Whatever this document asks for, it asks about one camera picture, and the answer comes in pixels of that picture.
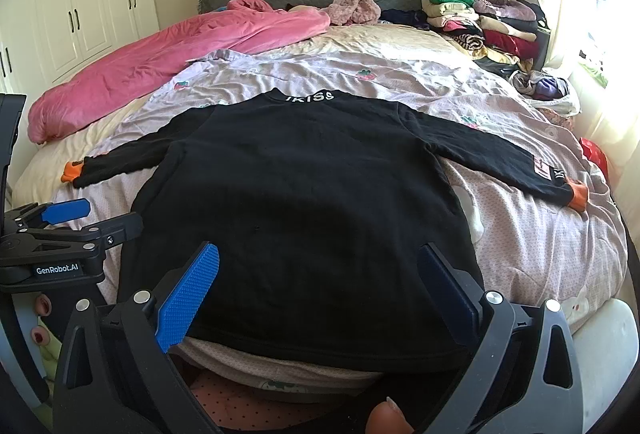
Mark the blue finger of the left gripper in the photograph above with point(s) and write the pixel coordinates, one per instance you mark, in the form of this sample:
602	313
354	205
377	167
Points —
63	212
118	230

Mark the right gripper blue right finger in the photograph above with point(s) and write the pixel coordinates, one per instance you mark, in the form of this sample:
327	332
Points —
455	295

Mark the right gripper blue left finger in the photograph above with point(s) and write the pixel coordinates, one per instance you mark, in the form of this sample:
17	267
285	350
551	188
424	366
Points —
182	302

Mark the black sweater orange cuffs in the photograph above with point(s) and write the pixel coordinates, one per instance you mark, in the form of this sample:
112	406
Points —
318	206

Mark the white bag of clothes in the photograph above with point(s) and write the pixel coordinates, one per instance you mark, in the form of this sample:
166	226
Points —
544	91

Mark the pile of folded clothes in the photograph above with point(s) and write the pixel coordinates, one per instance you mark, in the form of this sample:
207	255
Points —
501	36

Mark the person's left hand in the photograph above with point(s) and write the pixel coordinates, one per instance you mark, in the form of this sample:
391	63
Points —
41	335

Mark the person's right hand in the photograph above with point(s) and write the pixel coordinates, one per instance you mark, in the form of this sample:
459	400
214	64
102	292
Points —
387	418

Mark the cream bed sheet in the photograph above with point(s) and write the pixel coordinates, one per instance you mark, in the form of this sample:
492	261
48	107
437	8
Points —
41	177

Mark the lilac strawberry print bedsheet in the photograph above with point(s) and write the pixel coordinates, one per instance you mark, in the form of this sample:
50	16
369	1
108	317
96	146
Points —
527	249

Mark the red plastic bag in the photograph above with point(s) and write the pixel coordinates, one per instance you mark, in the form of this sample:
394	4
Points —
595	155

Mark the pink quilt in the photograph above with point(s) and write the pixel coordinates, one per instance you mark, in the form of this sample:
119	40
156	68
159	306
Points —
135	70

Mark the pink fuzzy garment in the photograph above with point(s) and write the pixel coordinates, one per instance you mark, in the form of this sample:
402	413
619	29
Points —
345	12

